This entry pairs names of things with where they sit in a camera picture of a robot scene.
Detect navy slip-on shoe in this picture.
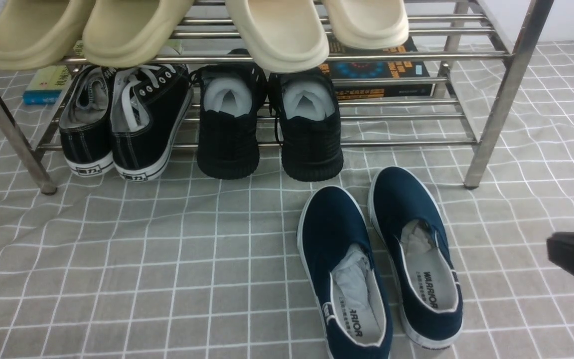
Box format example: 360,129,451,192
297,186,393,359
368,167,464,350

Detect stainless steel shoe rack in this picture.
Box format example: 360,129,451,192
0,0,553,195

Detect black and orange book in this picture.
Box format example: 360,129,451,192
319,60,434,101

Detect black knit sneaker right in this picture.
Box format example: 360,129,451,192
267,68,344,182

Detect black knit sneaker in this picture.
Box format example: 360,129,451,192
190,63,267,180
267,68,344,182

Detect cream foam slipper far right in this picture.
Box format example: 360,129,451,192
322,0,409,50

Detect cream foam slipper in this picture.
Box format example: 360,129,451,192
322,0,409,50
225,0,329,74

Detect black knit sneaker left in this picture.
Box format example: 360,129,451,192
190,63,267,180

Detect grey checked tablecloth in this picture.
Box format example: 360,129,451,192
0,42,574,359

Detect black canvas sneaker white laces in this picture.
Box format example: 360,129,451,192
110,64,193,182

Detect tan foam slipper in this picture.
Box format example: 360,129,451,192
82,0,194,68
0,0,96,71

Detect black canvas sneaker left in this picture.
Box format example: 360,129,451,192
58,64,117,177

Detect green and blue book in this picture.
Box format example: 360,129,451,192
22,64,82,105

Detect tan foam slipper far left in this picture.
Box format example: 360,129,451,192
0,0,96,71

